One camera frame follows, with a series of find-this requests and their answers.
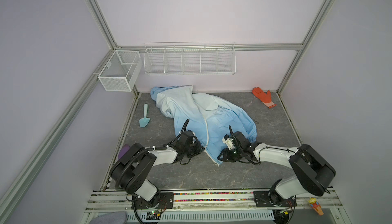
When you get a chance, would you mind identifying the purple pink brush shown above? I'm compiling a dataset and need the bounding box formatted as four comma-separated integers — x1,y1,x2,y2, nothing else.
117,144,130,160

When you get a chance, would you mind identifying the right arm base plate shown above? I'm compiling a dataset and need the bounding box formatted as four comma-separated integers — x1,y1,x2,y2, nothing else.
253,190,297,208

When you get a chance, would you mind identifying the white slotted vent strip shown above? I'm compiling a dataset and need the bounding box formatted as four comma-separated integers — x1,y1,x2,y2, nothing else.
138,210,275,224

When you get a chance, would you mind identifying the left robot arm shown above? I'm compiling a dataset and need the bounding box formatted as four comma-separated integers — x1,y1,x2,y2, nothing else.
109,130,205,205

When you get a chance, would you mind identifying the white mesh box basket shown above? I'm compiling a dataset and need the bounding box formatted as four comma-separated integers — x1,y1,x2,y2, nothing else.
98,50,143,92

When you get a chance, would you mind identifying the orange red glove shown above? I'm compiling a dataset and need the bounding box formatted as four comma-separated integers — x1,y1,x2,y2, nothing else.
252,87,276,109

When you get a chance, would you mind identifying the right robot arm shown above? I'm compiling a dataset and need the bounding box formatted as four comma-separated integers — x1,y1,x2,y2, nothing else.
218,132,336,206

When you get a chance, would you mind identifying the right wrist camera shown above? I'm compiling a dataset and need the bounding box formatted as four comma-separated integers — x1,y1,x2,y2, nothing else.
222,135,236,150

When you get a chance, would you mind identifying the orange yellow toy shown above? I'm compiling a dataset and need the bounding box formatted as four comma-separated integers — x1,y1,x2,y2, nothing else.
308,198,324,216

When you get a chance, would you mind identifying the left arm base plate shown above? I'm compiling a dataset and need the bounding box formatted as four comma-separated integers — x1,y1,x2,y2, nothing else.
132,192,174,210

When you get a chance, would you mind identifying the light blue jacket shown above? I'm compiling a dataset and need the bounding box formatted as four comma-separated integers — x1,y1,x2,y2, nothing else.
150,85,257,165

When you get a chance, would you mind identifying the white wire shelf basket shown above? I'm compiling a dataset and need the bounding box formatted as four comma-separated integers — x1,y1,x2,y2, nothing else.
144,42,236,75

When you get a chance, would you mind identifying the grey cloth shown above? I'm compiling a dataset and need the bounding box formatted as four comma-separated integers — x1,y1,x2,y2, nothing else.
89,211,127,224

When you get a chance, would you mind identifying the green circuit board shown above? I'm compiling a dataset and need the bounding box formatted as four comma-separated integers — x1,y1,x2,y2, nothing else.
146,212,161,220

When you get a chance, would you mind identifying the mint green trowel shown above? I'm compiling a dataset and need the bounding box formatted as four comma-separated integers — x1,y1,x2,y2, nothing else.
139,104,150,128

